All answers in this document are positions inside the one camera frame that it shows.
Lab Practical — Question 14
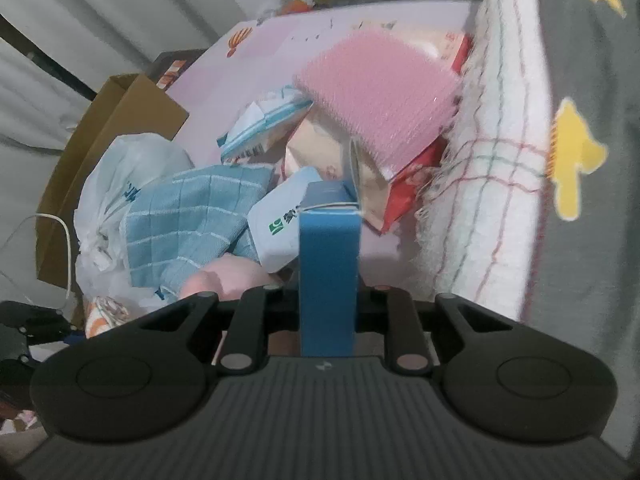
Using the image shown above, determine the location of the orange patterned packet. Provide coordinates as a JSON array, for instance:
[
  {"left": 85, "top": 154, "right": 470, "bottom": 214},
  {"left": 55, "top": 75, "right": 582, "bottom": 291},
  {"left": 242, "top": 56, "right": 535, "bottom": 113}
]
[{"left": 84, "top": 296, "right": 132, "bottom": 339}]

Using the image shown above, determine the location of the pink fluffy cloth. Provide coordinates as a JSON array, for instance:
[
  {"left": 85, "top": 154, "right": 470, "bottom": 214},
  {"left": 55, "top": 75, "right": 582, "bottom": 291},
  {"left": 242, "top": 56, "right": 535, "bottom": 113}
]
[{"left": 293, "top": 29, "right": 462, "bottom": 182}]

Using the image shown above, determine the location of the blue striped tissue pack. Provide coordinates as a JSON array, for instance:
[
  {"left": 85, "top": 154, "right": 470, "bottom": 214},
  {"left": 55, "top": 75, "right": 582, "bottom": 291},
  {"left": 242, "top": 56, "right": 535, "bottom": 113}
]
[{"left": 217, "top": 87, "right": 315, "bottom": 164}]

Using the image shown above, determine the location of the pink plush toy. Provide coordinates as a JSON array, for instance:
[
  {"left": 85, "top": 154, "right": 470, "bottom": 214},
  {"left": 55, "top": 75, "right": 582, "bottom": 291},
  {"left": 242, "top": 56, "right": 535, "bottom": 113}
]
[{"left": 179, "top": 251, "right": 287, "bottom": 302}]

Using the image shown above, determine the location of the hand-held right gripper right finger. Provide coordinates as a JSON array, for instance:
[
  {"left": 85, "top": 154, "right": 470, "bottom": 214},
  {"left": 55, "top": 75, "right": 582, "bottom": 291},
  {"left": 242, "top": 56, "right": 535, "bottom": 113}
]
[{"left": 330, "top": 182, "right": 513, "bottom": 376}]

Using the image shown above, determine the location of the grey blanket with yellow dinosaurs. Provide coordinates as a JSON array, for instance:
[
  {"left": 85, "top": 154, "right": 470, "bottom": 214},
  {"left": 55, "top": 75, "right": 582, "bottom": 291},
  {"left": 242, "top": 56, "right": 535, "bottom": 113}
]
[{"left": 517, "top": 0, "right": 640, "bottom": 466}]

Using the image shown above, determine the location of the pink printed mat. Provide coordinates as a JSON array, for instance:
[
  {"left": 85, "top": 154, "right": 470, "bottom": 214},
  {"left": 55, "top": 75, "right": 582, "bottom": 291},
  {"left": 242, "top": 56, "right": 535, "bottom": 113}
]
[{"left": 164, "top": 0, "right": 482, "bottom": 293}]

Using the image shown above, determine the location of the white curtain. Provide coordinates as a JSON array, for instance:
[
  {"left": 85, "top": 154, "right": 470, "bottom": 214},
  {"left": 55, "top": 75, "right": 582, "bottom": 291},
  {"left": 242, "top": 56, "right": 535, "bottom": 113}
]
[{"left": 0, "top": 0, "right": 261, "bottom": 241}]

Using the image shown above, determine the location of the white plaid towel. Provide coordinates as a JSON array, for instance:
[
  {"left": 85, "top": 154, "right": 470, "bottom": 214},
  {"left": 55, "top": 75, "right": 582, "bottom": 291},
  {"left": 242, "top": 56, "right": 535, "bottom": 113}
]
[{"left": 414, "top": 0, "right": 552, "bottom": 323}]

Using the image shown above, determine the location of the white plastic bag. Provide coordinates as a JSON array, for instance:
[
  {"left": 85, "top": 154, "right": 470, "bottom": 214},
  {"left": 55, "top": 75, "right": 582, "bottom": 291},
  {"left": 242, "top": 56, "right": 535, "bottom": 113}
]
[{"left": 74, "top": 132, "right": 197, "bottom": 317}]

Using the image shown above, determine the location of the white tissue pack green logo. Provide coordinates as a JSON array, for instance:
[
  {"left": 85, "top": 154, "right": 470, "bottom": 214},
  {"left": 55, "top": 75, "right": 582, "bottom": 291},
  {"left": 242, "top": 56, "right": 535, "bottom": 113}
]
[{"left": 247, "top": 166, "right": 325, "bottom": 274}]

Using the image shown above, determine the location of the cardboard box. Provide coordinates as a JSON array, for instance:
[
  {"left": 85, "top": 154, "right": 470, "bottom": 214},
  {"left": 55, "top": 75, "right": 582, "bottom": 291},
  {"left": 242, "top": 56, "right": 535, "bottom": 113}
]
[{"left": 36, "top": 74, "right": 190, "bottom": 295}]

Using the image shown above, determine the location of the red and beige snack bag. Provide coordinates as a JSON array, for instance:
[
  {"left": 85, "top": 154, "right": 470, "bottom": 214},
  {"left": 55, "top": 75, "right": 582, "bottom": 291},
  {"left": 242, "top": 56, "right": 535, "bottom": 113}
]
[{"left": 284, "top": 29, "right": 474, "bottom": 235}]

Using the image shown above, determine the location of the blue checked towel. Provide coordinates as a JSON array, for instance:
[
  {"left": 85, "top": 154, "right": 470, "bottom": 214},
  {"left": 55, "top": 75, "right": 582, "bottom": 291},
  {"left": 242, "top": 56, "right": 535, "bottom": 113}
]
[{"left": 120, "top": 164, "right": 275, "bottom": 297}]

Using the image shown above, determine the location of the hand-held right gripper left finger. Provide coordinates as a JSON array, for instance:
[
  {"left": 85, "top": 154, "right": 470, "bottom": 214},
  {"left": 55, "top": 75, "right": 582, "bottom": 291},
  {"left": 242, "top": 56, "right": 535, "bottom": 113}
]
[{"left": 140, "top": 182, "right": 331, "bottom": 375}]

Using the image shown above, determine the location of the white cable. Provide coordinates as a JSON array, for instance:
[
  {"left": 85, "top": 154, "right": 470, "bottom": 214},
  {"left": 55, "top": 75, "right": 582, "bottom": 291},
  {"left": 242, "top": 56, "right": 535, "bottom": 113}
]
[{"left": 0, "top": 213, "right": 72, "bottom": 307}]

